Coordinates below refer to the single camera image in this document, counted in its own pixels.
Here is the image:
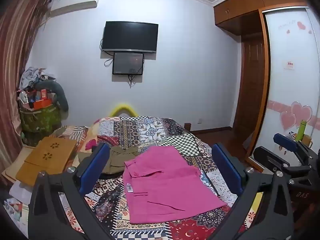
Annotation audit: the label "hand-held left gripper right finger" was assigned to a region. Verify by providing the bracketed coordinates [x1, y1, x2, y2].
[209, 143, 294, 240]

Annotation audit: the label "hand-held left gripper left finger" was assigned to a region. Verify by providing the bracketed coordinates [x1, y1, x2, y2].
[27, 142, 113, 240]

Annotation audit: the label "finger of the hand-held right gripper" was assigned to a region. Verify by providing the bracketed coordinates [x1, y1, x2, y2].
[253, 146, 312, 180]
[273, 133, 316, 166]

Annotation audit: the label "pink pants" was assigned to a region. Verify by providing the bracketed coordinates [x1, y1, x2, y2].
[124, 145, 232, 225]

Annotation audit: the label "green bottle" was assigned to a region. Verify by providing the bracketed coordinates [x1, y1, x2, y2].
[296, 120, 307, 142]

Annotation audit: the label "yellow mug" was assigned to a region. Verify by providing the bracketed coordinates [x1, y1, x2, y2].
[302, 134, 314, 149]

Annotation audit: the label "olive green garment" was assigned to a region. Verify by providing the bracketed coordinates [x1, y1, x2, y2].
[77, 146, 140, 178]

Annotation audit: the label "yellow floral bed sheet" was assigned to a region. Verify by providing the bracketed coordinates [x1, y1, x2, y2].
[54, 124, 265, 233]

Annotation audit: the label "brown wooden lap desk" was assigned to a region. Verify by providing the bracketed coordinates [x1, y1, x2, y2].
[15, 136, 78, 187]

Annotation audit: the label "white heart-print sliding door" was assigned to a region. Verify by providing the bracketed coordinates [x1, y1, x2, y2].
[250, 6, 320, 162]

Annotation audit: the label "patchwork patterned blanket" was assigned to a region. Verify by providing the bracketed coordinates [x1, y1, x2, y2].
[84, 116, 253, 240]

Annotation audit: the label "yellow curved cushion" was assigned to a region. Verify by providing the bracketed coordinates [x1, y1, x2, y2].
[109, 102, 139, 118]

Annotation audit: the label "green patterned bag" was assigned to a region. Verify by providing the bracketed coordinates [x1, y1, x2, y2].
[19, 104, 63, 143]

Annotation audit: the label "orange box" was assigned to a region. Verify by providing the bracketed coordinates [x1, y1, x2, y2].
[32, 99, 53, 110]

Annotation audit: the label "beige flat board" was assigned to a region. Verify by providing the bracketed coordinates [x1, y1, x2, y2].
[1, 146, 34, 188]

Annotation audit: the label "colourful paper pile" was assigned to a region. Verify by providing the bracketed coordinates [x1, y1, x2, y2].
[4, 180, 32, 230]

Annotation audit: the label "heap of clothes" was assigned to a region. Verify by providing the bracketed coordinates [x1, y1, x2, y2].
[19, 67, 57, 91]

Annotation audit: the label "striped brown curtain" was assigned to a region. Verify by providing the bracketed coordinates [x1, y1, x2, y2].
[0, 0, 52, 180]

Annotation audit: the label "wooden wardrobe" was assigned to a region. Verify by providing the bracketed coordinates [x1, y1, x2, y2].
[213, 0, 313, 160]

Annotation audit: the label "white air conditioner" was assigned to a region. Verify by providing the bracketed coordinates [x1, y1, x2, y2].
[49, 0, 101, 18]

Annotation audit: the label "small black wall screen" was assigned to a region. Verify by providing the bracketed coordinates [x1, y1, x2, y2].
[112, 52, 145, 75]

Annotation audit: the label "black wall television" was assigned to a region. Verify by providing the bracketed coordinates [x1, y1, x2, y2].
[101, 21, 159, 54]

